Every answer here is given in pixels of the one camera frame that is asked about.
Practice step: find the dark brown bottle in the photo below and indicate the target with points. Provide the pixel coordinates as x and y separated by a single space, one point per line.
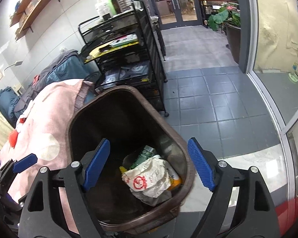
117 7

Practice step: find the grey blanket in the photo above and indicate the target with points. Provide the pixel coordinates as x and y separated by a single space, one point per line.
27 96

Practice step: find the blue duvet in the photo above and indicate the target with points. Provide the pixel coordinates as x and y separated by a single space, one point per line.
6 104

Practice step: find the short wooden wall shelf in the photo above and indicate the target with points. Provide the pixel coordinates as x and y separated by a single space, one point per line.
21 3

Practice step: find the glass double door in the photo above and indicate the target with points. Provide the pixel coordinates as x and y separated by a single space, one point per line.
173 2

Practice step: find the white paper bag red print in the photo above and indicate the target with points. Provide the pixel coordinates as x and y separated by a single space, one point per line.
149 178

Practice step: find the massage bed blue cover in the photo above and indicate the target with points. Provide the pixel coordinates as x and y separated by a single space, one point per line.
64 70

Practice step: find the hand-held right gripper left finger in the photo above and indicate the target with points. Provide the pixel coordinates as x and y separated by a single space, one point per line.
96 164

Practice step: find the red cloth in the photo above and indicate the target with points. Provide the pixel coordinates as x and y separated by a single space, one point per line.
36 79

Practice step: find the black metal cart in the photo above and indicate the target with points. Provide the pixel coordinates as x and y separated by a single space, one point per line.
144 42

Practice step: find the brown trash bin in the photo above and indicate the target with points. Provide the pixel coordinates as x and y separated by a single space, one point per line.
114 119

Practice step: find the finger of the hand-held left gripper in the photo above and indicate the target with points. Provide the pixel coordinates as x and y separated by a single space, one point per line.
25 162

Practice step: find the white floor lamp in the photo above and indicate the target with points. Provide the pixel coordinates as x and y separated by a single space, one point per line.
13 64

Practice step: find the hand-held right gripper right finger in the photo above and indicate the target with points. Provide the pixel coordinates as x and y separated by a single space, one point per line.
201 164

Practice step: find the long wooden wall shelf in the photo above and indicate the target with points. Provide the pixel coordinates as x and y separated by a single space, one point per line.
39 7

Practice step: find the yellow papers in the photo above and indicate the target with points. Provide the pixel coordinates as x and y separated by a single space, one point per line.
106 48

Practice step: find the red and white plush toy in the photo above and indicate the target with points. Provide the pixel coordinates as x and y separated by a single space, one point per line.
21 119

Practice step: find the green bottle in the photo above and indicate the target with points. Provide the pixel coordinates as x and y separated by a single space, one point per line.
111 1

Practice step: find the white pump bottle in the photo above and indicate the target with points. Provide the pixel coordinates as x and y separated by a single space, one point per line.
101 7

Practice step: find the green leafy plant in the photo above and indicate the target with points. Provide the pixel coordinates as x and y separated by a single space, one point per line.
221 16

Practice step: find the green drink carton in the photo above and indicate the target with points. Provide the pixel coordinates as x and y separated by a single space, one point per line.
142 156

